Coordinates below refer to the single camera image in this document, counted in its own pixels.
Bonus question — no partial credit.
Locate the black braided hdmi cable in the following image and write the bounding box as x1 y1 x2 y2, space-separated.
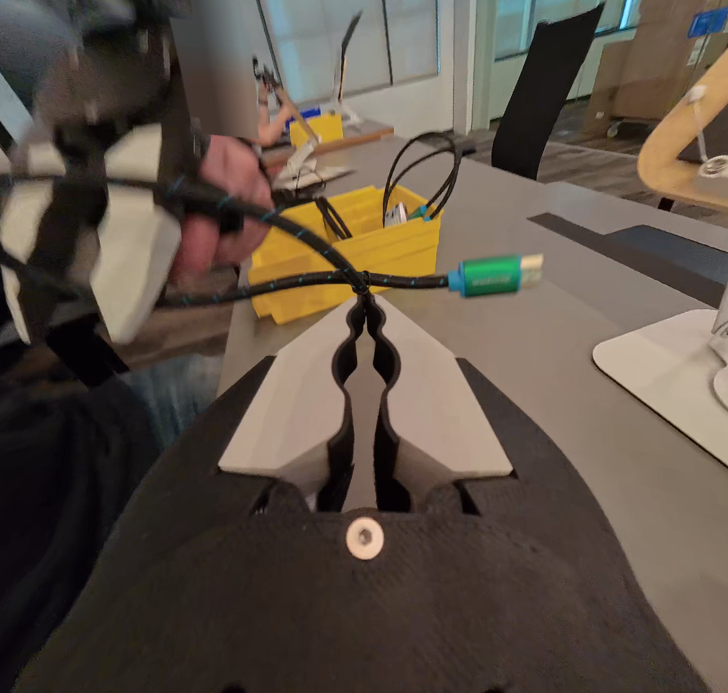
0 170 546 309

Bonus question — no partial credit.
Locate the black office chair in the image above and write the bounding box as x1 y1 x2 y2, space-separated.
491 2 607 182

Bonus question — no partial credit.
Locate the brown cardboard box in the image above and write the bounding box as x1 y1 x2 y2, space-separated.
585 0 728 139

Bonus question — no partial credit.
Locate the person's left hand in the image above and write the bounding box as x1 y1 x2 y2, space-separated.
171 134 277 287

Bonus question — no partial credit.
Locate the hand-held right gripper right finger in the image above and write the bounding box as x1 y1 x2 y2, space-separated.
368 294 516 512

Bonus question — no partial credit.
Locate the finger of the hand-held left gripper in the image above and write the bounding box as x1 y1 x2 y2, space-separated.
0 174 71 347
69 122 185 348

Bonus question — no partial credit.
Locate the yellow plastic bin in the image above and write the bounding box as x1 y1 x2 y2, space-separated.
247 184 444 325
290 113 345 148

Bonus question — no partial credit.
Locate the person's blue jeans leg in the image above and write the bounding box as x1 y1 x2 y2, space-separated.
114 350 234 432

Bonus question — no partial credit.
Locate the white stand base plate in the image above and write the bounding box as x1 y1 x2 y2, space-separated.
592 85 728 469

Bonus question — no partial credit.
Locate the dark monitor with wooden back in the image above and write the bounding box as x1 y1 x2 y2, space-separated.
636 77 728 212

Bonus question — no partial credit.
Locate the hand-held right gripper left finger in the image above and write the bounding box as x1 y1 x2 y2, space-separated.
217 294 367 512

